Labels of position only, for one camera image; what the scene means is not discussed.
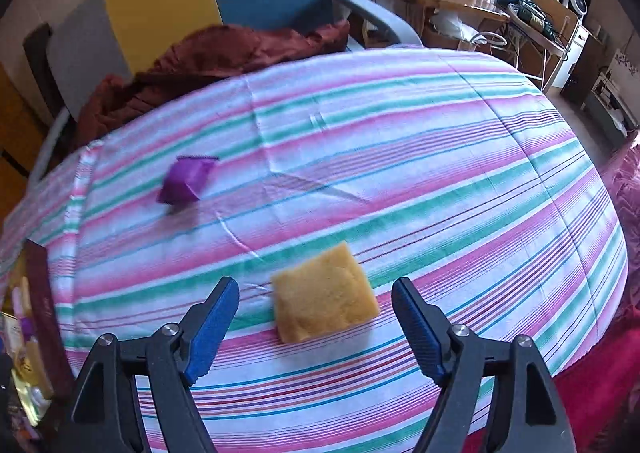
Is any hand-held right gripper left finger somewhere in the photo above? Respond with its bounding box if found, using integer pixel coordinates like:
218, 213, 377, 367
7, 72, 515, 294
70, 276, 241, 453

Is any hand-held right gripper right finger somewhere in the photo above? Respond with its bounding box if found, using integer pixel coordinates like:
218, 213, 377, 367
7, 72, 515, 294
391, 277, 576, 453

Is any yellow sponge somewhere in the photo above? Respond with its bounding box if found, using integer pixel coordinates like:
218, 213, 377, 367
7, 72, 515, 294
271, 240, 380, 345

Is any gold tin box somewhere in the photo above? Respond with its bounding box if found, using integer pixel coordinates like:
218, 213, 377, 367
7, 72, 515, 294
0, 239, 76, 439

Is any purple soft item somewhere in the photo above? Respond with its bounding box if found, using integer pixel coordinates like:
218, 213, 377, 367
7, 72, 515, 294
21, 310, 38, 351

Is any purple snack packet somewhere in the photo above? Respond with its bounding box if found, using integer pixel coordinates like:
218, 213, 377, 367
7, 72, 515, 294
156, 155, 221, 206

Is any striped pink green tablecloth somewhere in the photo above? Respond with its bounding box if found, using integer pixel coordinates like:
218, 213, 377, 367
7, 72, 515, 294
0, 44, 630, 453

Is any pink cloth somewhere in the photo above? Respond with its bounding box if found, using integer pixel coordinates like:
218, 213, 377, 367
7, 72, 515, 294
550, 130, 640, 453

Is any dark red cloth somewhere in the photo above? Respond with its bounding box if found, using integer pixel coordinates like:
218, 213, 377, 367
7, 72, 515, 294
77, 19, 351, 149

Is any wooden wardrobe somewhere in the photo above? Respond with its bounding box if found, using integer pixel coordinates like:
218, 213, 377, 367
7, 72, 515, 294
0, 60, 46, 214

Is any low shelf cabinet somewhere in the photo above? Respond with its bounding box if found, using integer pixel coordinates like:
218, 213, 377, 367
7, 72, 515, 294
590, 68, 640, 144

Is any white plastic bag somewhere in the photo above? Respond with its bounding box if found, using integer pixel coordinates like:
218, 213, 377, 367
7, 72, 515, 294
430, 10, 478, 40

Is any small folding table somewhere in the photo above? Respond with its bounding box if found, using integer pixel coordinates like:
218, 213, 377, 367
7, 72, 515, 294
507, 0, 571, 89

